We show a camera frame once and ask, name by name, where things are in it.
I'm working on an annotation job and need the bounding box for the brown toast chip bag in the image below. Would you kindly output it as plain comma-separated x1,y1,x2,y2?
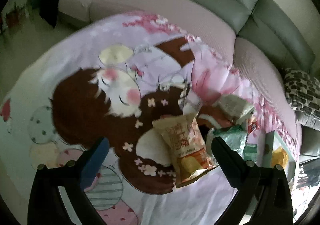
152,114,217,188

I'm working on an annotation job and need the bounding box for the green white snack bag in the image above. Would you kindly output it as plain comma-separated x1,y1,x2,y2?
206,125,258,163

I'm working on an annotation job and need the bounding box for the green rimmed white tray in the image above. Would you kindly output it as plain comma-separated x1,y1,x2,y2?
261,131,296,182

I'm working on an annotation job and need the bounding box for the orange cake snack packet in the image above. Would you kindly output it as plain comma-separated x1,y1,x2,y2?
271,147,289,169

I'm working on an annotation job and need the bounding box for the red orange snack bag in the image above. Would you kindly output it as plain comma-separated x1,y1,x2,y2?
196,105,234,129

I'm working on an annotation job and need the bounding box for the grey green wrapped snack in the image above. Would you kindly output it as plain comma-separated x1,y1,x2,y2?
216,94,254,125

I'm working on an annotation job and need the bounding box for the grey pillow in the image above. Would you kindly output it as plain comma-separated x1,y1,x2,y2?
296,111,320,131

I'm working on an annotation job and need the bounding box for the pink cartoon print cloth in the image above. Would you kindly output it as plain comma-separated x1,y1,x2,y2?
1,11,302,224

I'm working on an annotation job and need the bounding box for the black white patterned pillow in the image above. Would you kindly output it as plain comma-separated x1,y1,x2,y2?
284,68,319,120

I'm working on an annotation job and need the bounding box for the grey green sofa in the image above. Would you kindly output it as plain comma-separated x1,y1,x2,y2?
190,0,316,72

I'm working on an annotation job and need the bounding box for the pink sofa seat cover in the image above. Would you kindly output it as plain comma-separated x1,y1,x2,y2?
57,0,298,126

